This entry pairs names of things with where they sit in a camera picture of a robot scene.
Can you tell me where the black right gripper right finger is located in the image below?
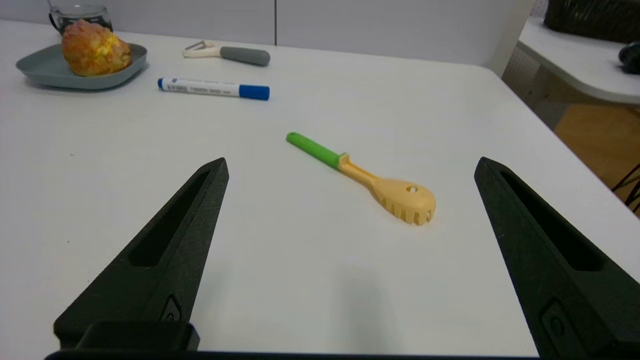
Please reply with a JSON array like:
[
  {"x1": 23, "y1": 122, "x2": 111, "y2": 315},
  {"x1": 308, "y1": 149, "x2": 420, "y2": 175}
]
[{"x1": 474, "y1": 156, "x2": 640, "y2": 360}]

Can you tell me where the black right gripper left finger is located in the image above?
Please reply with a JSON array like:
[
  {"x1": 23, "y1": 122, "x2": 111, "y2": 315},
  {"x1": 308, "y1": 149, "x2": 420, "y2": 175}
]
[{"x1": 54, "y1": 157, "x2": 230, "y2": 351}]

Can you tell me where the golden brown bread bun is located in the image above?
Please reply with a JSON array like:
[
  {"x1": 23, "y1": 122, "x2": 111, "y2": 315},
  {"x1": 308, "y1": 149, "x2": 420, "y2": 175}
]
[{"x1": 61, "y1": 19, "x2": 133, "y2": 77}]

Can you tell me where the black ribbed object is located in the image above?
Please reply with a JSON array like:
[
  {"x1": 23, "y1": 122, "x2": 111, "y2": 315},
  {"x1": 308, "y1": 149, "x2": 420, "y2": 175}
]
[{"x1": 618, "y1": 42, "x2": 640, "y2": 75}]

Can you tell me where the grey square dish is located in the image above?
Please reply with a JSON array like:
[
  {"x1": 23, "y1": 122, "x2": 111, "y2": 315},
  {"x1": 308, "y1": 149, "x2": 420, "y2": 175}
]
[{"x1": 16, "y1": 42, "x2": 148, "y2": 91}]

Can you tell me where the black chair base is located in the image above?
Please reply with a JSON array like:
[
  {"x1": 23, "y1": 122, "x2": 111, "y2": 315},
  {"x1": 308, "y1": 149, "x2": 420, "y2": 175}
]
[{"x1": 612, "y1": 162, "x2": 640, "y2": 216}]

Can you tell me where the white marker with blue cap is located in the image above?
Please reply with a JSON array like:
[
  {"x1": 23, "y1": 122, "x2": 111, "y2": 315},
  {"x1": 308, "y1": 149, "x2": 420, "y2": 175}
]
[{"x1": 157, "y1": 77, "x2": 271, "y2": 101}]

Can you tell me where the white side table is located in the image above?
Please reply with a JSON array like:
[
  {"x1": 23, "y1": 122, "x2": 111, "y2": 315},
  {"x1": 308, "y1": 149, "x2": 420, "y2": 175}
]
[{"x1": 502, "y1": 17, "x2": 640, "y2": 132}]

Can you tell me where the dark wicker basket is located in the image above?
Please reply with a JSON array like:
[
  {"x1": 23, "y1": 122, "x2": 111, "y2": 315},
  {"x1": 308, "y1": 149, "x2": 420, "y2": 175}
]
[{"x1": 543, "y1": 0, "x2": 640, "y2": 44}]

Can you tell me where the glass cup with dark contents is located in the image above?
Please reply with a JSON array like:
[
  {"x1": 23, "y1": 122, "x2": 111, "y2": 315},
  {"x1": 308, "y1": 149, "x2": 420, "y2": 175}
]
[{"x1": 48, "y1": 4, "x2": 113, "y2": 36}]

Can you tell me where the yellow pasta spoon green handle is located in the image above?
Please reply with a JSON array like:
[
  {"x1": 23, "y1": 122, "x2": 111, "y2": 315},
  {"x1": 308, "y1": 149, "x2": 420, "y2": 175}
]
[{"x1": 286, "y1": 131, "x2": 437, "y2": 226}]

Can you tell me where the cream peeler with grey handle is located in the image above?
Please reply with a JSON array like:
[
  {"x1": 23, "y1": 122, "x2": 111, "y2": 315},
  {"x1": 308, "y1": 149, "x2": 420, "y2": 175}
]
[{"x1": 182, "y1": 40, "x2": 271, "y2": 67}]

